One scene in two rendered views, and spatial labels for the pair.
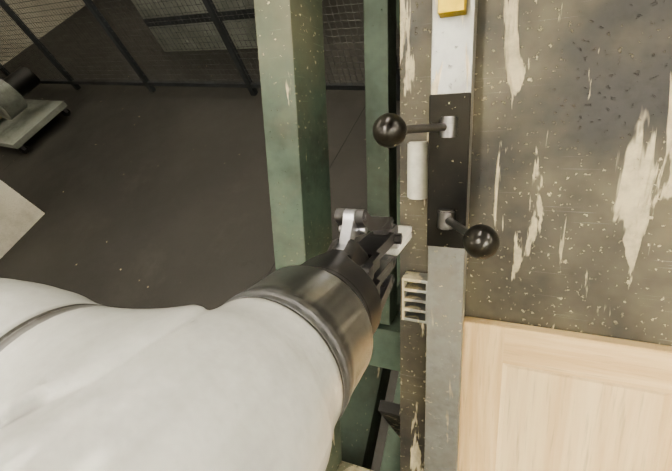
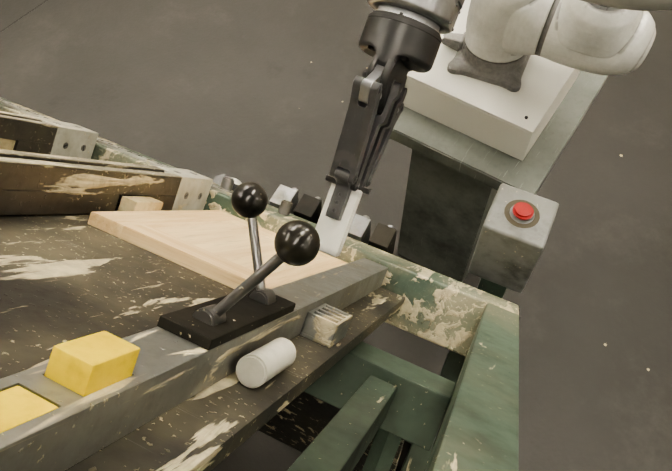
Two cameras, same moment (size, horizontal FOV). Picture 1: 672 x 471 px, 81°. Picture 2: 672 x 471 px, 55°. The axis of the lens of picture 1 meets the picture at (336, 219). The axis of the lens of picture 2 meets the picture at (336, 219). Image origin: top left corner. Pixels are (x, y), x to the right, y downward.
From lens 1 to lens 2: 0.66 m
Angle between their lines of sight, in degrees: 76
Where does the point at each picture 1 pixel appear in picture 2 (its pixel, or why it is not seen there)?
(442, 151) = (231, 316)
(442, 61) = (167, 355)
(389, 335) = (374, 361)
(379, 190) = (331, 444)
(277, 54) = not seen: outside the picture
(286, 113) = (463, 450)
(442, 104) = (202, 328)
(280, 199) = (497, 409)
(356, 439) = not seen: hidden behind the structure
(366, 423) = not seen: hidden behind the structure
